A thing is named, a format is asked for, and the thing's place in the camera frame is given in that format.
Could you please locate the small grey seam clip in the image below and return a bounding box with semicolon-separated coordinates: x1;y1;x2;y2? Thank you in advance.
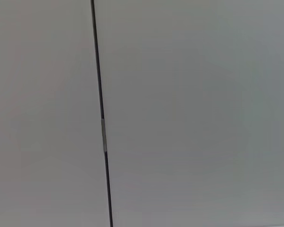
100;119;108;152

